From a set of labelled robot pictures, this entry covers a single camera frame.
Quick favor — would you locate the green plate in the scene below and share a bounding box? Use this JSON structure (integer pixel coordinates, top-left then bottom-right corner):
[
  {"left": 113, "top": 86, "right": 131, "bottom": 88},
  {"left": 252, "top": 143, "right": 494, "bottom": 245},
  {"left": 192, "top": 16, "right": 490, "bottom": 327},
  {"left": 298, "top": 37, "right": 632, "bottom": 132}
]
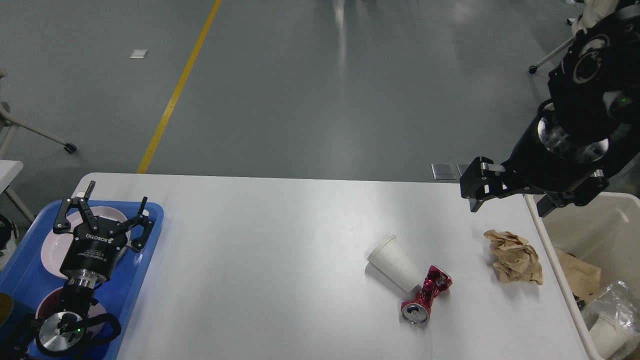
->
[{"left": 118, "top": 219, "right": 133, "bottom": 260}]

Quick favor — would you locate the floor outlet plate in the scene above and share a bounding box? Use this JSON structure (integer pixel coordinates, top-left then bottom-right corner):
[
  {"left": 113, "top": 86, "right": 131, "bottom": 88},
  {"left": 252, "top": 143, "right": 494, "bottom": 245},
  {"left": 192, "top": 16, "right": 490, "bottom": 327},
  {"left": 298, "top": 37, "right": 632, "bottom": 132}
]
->
[
  {"left": 455, "top": 163, "right": 470, "bottom": 180},
  {"left": 430, "top": 162, "right": 458, "bottom": 181}
]

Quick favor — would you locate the beige plastic bin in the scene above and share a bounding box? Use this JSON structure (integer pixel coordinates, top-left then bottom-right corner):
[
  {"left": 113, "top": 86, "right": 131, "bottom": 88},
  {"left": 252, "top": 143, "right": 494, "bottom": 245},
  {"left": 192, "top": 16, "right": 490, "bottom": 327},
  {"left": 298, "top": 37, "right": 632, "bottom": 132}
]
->
[{"left": 525, "top": 192, "right": 640, "bottom": 360}]

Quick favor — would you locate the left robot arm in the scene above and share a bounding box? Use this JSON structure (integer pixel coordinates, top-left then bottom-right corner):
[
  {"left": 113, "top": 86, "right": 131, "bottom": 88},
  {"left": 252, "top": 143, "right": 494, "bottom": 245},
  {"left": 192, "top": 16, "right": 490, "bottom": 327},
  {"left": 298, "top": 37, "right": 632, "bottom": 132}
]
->
[{"left": 1, "top": 181, "right": 164, "bottom": 360}]

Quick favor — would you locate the pink mug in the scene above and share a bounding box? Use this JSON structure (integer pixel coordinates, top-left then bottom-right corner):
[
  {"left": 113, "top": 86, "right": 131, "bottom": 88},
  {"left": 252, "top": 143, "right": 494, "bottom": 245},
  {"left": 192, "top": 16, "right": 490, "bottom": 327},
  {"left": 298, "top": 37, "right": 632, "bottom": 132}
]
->
[{"left": 35, "top": 287, "right": 106, "bottom": 338}]

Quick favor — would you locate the dark green mug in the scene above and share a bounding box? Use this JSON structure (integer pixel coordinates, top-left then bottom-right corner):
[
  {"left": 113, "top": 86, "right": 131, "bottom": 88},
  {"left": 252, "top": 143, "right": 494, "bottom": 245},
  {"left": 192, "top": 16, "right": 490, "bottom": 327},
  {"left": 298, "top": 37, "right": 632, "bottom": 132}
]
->
[{"left": 0, "top": 292, "right": 37, "bottom": 355}]

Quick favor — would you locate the floor outlet plate right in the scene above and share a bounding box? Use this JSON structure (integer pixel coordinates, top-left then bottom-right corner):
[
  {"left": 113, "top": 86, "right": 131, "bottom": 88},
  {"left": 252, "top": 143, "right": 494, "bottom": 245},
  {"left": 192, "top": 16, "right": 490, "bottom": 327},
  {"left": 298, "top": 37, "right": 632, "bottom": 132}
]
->
[{"left": 455, "top": 163, "right": 470, "bottom": 180}]

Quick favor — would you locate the white side table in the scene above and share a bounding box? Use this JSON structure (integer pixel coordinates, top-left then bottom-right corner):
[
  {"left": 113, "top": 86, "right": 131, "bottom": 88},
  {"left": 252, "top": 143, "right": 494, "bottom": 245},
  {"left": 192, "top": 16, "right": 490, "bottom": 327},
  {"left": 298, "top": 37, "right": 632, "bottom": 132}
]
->
[{"left": 0, "top": 159, "right": 35, "bottom": 224}]

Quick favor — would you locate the floor outlet plate left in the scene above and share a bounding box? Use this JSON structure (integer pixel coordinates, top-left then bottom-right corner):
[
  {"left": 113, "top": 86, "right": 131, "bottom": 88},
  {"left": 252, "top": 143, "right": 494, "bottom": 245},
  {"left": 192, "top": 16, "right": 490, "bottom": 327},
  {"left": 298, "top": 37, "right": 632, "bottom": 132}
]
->
[{"left": 430, "top": 162, "right": 458, "bottom": 181}]

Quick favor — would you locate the brown paper bag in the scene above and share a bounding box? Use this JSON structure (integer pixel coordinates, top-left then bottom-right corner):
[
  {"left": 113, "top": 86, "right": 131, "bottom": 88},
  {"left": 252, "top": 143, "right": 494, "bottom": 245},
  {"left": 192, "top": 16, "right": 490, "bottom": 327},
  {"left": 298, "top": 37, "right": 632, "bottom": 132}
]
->
[{"left": 553, "top": 247, "right": 602, "bottom": 304}]

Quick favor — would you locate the brown paper ball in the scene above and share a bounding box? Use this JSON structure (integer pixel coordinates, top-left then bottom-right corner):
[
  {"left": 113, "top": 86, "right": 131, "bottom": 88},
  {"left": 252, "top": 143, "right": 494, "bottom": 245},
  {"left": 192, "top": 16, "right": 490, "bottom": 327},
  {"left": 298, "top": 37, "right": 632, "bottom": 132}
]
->
[{"left": 483, "top": 229, "right": 544, "bottom": 286}]

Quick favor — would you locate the pink plate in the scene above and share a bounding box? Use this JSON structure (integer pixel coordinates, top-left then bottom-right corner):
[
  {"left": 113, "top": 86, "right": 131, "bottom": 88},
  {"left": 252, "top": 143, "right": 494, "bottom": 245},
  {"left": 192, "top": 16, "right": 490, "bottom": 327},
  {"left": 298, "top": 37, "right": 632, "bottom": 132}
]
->
[{"left": 40, "top": 206, "right": 127, "bottom": 280}]

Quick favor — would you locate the foil small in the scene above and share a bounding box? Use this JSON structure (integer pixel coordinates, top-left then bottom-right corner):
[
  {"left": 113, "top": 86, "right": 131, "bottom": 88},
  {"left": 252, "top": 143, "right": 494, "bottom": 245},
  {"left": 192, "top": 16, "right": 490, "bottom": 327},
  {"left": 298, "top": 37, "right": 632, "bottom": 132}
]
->
[{"left": 582, "top": 281, "right": 640, "bottom": 360}]

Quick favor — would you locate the crushed red can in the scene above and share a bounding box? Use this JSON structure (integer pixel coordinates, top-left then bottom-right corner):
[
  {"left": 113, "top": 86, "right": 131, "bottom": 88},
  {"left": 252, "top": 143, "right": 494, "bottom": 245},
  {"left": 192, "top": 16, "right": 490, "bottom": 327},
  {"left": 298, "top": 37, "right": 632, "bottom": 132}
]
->
[{"left": 400, "top": 265, "right": 453, "bottom": 325}]

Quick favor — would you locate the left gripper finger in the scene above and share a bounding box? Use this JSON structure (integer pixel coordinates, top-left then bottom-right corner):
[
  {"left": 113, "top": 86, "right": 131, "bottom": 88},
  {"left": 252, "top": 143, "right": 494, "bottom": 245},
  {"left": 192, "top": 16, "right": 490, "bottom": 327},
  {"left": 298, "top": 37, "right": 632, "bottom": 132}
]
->
[
  {"left": 107, "top": 196, "right": 155, "bottom": 253},
  {"left": 52, "top": 181, "right": 98, "bottom": 236}
]

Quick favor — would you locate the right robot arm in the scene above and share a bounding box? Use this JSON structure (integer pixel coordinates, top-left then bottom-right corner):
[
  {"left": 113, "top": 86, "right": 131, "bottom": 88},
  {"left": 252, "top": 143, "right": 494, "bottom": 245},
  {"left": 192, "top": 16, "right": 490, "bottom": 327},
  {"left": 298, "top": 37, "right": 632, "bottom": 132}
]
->
[{"left": 460, "top": 3, "right": 639, "bottom": 217}]

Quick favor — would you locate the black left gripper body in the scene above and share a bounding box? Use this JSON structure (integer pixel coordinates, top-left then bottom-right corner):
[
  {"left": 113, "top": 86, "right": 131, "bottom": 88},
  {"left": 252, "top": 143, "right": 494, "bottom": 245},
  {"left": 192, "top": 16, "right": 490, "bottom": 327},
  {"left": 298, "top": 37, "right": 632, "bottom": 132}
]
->
[{"left": 59, "top": 219, "right": 128, "bottom": 287}]

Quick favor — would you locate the office chair right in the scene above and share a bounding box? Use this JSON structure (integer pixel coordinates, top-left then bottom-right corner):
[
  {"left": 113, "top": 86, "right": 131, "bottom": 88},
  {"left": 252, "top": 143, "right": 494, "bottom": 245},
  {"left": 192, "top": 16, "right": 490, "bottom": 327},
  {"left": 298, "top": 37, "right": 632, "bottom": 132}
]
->
[{"left": 528, "top": 0, "right": 623, "bottom": 75}]

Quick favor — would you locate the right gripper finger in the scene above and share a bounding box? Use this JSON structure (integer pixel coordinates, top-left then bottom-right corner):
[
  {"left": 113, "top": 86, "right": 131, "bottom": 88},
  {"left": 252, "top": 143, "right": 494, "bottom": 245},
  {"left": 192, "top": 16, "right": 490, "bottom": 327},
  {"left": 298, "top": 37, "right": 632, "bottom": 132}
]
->
[
  {"left": 535, "top": 193, "right": 575, "bottom": 218},
  {"left": 459, "top": 156, "right": 521, "bottom": 213}
]

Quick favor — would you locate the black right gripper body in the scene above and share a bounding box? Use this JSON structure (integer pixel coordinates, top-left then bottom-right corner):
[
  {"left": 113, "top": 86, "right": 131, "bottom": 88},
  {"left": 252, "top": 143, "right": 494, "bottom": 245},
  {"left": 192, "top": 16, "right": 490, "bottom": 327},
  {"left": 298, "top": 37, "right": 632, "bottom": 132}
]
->
[{"left": 502, "top": 115, "right": 610, "bottom": 207}]

